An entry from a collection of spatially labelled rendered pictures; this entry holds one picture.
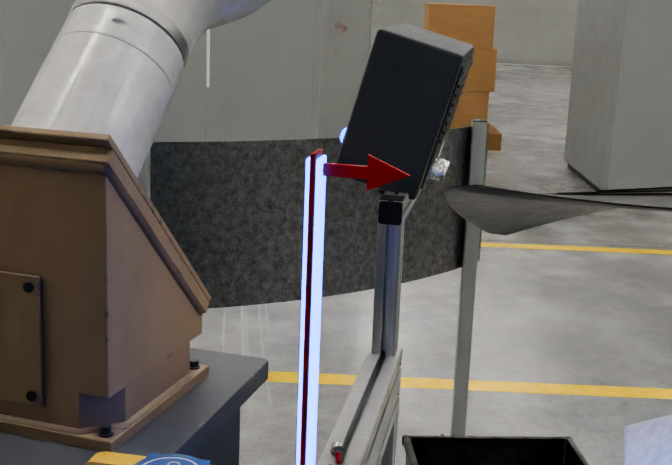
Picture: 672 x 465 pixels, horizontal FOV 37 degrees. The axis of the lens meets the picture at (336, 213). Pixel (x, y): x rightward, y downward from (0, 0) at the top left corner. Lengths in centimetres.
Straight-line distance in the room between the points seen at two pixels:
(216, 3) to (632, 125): 590
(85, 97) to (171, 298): 19
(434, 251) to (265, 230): 55
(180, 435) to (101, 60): 33
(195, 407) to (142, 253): 16
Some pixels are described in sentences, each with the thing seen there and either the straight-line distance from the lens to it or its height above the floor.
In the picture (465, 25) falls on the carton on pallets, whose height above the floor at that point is 106.
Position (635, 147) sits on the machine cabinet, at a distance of 684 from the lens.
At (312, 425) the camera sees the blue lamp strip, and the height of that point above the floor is 100.
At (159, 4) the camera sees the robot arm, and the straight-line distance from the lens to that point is 96.
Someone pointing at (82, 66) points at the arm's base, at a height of 122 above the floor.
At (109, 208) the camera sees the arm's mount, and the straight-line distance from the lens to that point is 78.
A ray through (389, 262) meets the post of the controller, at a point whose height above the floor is 98.
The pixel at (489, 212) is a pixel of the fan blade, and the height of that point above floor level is 115.
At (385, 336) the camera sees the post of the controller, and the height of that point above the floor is 88.
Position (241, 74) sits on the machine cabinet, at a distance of 662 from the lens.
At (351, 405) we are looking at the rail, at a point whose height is 86.
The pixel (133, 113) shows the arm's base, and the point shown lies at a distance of 90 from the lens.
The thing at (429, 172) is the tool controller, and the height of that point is 108.
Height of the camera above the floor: 130
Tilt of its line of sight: 13 degrees down
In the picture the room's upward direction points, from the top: 2 degrees clockwise
